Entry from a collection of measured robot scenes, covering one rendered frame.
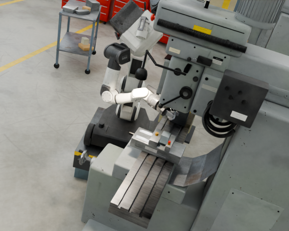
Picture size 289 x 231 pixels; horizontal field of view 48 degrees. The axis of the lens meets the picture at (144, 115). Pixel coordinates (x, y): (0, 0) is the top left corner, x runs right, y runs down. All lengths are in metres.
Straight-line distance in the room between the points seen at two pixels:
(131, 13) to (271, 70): 0.97
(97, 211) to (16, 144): 1.34
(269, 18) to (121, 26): 0.94
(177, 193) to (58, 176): 1.41
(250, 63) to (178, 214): 1.11
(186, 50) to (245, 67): 0.31
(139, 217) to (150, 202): 0.12
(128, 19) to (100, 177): 1.07
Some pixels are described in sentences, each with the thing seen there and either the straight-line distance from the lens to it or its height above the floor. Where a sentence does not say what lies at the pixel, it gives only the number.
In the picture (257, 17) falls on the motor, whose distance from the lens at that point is 1.65.
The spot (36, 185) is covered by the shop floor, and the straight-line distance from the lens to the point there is 3.09.
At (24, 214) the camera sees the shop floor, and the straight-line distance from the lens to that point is 2.89.
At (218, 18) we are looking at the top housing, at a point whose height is 1.88.
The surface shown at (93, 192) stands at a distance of 2.41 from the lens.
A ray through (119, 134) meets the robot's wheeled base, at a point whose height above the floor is 0.59.
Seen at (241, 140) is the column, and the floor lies 1.36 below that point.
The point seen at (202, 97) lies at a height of 1.47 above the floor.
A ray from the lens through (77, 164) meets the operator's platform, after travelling 2.93.
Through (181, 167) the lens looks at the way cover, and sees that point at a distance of 2.24.
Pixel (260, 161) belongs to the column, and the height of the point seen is 1.29.
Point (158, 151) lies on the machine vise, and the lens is 2.12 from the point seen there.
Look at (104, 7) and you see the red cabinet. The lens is 7.09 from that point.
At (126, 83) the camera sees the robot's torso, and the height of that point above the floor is 1.05.
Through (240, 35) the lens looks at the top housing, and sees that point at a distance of 1.63.
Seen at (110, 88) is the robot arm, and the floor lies 1.21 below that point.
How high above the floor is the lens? 2.24
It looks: 32 degrees down
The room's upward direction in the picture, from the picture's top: 15 degrees clockwise
